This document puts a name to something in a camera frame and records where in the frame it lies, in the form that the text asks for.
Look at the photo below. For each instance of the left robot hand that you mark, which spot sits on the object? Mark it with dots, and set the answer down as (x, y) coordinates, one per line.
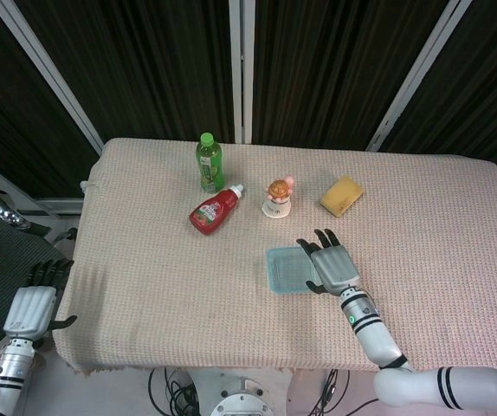
(30, 314)

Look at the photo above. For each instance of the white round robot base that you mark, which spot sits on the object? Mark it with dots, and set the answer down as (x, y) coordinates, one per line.
(240, 394)

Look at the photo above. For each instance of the green drink bottle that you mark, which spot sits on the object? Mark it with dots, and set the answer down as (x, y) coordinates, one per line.
(208, 167)

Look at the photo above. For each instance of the beige cloth-covered table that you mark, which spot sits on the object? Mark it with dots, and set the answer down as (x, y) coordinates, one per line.
(166, 294)

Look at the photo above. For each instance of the yellow sponge green base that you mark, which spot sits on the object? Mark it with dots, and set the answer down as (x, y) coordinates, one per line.
(341, 195)

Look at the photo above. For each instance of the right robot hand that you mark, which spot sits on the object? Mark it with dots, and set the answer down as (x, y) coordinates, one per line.
(335, 268)

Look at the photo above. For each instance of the white paper cup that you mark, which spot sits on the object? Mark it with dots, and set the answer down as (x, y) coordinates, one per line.
(276, 209)

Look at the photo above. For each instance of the blue plastic lid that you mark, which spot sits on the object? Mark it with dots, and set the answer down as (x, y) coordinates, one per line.
(289, 271)

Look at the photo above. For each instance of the red ketchup bottle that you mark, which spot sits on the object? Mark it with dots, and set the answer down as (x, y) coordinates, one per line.
(211, 212)

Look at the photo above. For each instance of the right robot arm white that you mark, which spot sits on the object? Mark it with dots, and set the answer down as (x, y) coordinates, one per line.
(376, 340)

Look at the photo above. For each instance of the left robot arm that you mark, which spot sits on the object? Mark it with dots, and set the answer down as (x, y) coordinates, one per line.
(6, 372)

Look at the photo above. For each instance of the white screen frame post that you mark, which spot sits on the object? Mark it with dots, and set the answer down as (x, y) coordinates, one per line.
(240, 69)
(417, 82)
(53, 78)

